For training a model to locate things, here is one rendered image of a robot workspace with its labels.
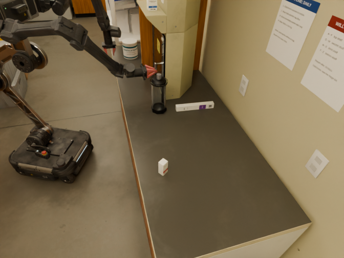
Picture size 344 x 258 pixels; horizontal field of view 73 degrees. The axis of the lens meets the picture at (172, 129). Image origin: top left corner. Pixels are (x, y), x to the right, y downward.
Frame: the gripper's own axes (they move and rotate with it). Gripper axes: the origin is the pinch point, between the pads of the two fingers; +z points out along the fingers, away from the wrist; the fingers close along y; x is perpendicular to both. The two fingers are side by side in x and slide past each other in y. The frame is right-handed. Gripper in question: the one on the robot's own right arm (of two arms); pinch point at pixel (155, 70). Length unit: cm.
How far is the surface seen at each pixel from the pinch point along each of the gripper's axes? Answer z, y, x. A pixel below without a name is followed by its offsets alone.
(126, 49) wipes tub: -12, 61, 19
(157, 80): -3.1, -17.5, -5.5
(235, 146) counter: 34, -62, 13
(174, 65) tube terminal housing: 11.3, -5.3, -6.0
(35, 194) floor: -111, -8, 115
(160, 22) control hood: 1.6, -1.8, -32.9
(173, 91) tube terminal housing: 11.2, -7.8, 13.3
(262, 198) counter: 30, -96, 9
